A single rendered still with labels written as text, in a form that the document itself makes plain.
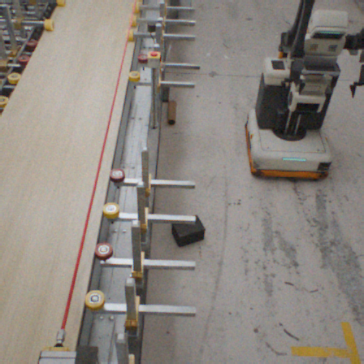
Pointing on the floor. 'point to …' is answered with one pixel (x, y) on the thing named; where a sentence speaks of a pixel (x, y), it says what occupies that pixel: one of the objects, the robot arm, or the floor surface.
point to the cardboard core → (171, 113)
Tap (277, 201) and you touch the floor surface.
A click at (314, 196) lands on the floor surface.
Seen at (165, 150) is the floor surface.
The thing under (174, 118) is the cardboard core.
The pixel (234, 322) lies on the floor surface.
